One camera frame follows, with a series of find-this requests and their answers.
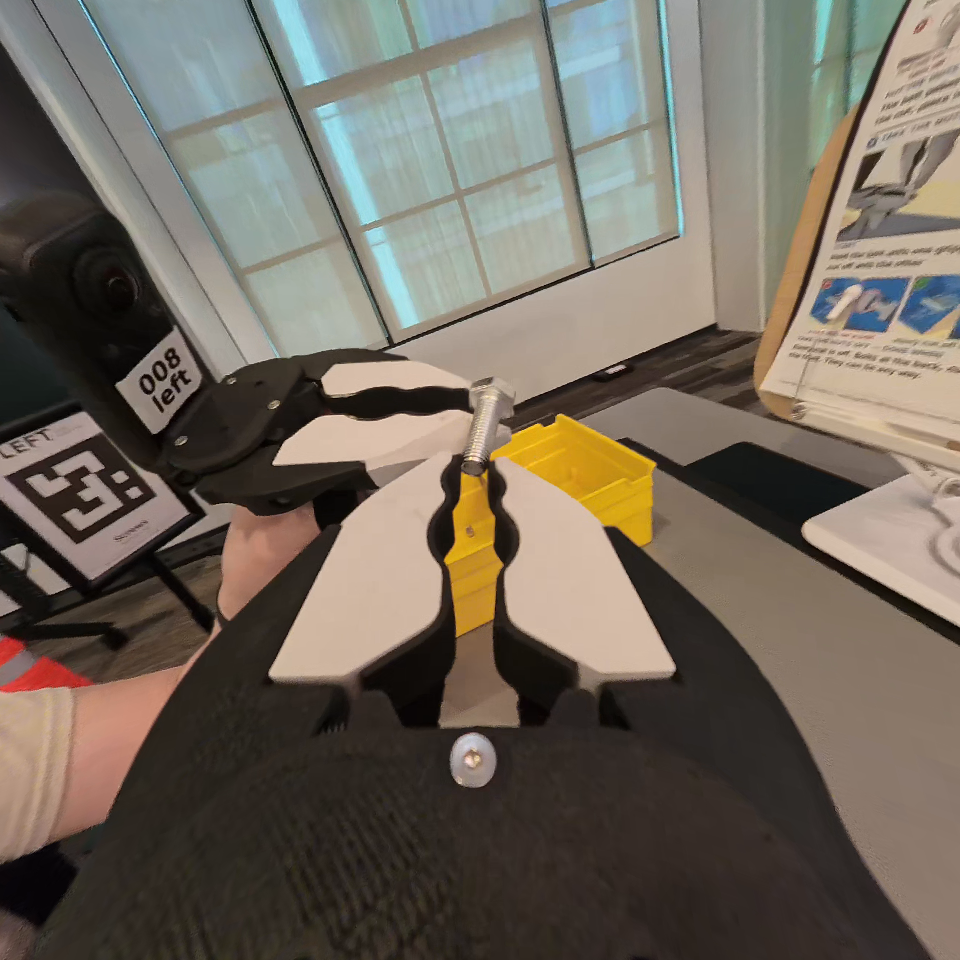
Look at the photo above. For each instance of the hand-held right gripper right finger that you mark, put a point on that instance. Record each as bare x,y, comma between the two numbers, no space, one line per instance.
577,600

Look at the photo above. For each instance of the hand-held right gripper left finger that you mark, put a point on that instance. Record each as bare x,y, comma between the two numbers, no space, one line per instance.
360,600

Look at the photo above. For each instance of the black table pad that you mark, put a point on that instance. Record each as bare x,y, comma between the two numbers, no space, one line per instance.
772,480

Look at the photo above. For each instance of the black white marker sign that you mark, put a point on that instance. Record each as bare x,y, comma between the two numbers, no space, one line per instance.
75,487

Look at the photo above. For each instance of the person's left hand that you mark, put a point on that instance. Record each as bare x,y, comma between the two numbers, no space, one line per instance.
262,555

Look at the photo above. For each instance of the black sign stand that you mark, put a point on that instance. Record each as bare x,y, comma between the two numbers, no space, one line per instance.
180,592

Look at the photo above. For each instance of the silver hex bolt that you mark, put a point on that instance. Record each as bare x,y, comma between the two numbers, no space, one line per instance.
484,427

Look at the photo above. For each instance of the person's left forearm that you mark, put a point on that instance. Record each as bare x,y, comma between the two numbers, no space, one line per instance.
120,735

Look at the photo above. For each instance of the wooden instruction board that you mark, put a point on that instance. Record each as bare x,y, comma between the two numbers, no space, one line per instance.
780,345

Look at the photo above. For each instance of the illustrated instruction sheet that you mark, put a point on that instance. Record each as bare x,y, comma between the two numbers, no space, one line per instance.
885,225

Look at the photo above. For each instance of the white board stand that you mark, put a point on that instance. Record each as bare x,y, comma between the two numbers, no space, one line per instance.
870,555

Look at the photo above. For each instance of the white framed glass door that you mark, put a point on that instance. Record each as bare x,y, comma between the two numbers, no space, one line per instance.
487,187

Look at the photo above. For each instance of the orange safety vest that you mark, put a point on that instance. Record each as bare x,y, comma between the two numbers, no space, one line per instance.
37,667

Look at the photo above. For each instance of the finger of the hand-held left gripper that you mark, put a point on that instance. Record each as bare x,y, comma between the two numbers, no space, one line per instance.
390,379
360,442

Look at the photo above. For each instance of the yellow parts bin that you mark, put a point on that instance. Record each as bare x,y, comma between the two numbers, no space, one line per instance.
585,480

